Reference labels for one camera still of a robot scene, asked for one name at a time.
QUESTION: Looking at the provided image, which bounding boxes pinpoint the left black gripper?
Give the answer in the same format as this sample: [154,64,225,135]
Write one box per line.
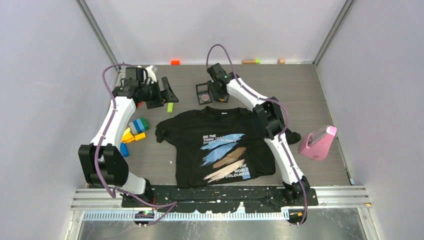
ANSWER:
[139,77,178,110]

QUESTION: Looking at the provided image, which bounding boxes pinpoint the black printed t-shirt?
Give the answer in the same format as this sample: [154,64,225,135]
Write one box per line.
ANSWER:
[154,105,302,189]

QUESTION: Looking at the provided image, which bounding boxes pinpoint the black brooch box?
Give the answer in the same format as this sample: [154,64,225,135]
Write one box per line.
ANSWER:
[218,94,229,103]
[195,82,213,105]

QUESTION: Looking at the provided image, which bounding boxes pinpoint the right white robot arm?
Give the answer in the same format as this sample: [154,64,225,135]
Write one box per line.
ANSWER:
[206,63,310,206]

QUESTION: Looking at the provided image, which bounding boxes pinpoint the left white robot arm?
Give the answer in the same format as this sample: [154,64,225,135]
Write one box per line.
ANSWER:
[78,63,179,207]

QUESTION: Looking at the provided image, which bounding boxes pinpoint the lime green stick block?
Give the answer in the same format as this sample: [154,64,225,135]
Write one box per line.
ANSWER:
[167,102,174,114]

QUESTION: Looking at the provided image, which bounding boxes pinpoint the blue green stacked bricks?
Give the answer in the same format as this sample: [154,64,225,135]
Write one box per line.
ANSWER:
[128,117,150,135]

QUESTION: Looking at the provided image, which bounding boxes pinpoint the yellow toy bricks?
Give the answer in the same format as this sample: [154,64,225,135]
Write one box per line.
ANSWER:
[121,127,147,144]

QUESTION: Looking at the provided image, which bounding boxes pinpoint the blue toy brick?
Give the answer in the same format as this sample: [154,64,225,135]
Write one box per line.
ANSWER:
[120,142,130,158]

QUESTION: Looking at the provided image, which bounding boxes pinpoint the pink metronome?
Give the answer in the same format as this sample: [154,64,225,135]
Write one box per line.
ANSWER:
[298,125,337,162]

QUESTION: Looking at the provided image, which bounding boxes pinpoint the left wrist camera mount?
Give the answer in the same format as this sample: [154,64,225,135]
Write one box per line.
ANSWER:
[145,65,158,85]

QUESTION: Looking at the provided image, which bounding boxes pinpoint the red block at wall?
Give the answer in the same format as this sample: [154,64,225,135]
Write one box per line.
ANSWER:
[170,59,181,65]

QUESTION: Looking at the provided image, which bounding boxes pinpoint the tan block at wall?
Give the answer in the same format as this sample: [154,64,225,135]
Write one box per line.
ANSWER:
[242,58,257,64]

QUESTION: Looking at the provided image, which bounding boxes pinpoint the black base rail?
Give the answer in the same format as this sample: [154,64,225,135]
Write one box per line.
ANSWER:
[139,185,305,214]

